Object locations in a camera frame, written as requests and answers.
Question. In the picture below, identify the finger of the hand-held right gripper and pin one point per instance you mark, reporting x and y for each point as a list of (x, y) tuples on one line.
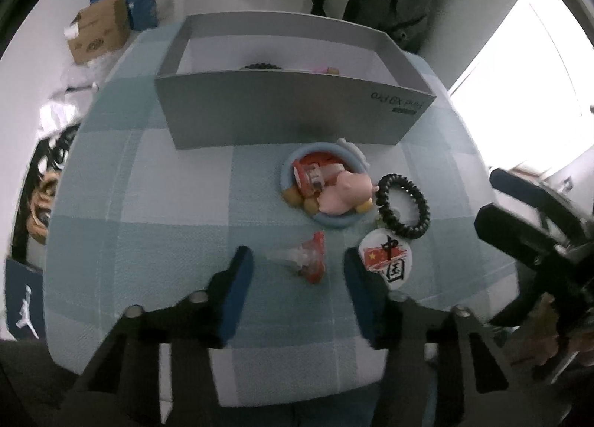
[(524, 183), (510, 227)]

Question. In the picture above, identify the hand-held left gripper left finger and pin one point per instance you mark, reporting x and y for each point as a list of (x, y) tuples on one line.
[(237, 290)]

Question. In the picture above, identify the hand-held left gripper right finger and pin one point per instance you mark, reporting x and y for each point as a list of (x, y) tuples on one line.
[(361, 299)]

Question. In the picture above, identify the round white badge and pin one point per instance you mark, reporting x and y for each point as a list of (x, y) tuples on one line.
[(387, 260)]

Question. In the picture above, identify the red clear hair clip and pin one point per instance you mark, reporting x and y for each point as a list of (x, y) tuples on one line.
[(311, 260)]

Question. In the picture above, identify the pink pig toy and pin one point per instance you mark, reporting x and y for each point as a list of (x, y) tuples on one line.
[(345, 190)]

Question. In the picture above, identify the grey cardboard box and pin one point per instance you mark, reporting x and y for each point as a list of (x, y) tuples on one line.
[(278, 111)]

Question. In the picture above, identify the person's right hand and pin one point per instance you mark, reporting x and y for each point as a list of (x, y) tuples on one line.
[(547, 322)]

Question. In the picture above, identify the tan shoes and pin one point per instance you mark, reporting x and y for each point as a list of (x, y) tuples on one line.
[(41, 209)]

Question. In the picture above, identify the dark blue shoe box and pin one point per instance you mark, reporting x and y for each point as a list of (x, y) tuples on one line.
[(23, 301)]

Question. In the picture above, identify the black and white sandals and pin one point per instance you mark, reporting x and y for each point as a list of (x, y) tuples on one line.
[(58, 148)]

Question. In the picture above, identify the white plastic bags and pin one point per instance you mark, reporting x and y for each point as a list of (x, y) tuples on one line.
[(69, 88)]

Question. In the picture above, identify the brown cardboard box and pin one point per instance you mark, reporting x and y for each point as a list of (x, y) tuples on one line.
[(100, 28)]

